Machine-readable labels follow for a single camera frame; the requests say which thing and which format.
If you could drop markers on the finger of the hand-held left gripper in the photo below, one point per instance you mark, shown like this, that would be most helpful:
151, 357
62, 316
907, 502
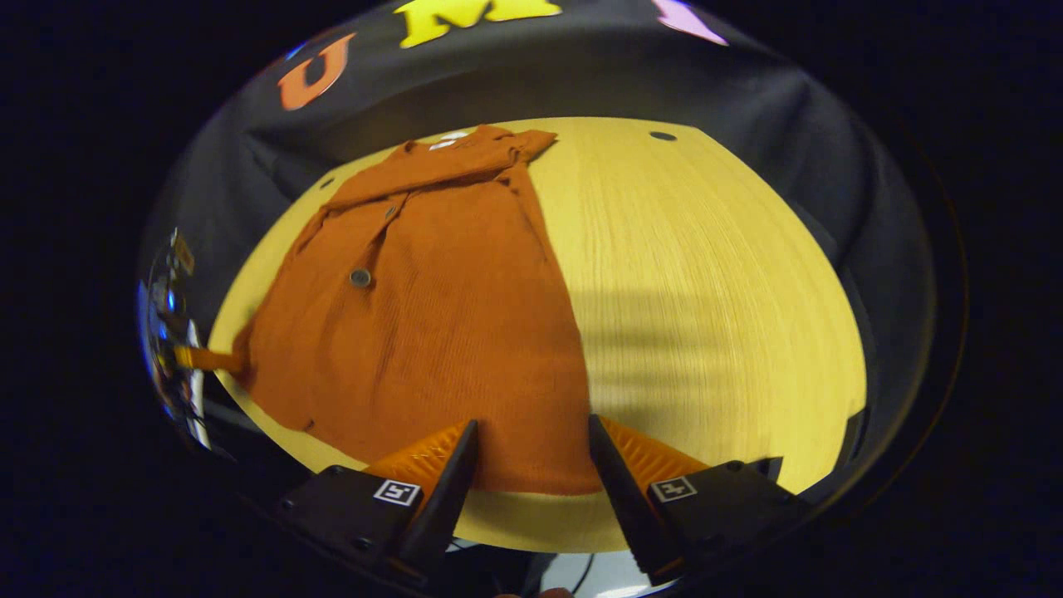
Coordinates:
208, 360

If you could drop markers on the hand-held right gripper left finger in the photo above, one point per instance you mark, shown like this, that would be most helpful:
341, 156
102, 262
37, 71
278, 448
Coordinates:
444, 507

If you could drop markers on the orange knit cardigan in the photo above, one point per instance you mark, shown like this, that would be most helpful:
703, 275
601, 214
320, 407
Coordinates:
432, 332

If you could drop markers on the black backdrop cloth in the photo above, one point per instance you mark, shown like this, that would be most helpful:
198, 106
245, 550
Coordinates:
623, 83

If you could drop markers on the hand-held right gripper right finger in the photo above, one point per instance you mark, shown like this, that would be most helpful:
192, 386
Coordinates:
623, 498

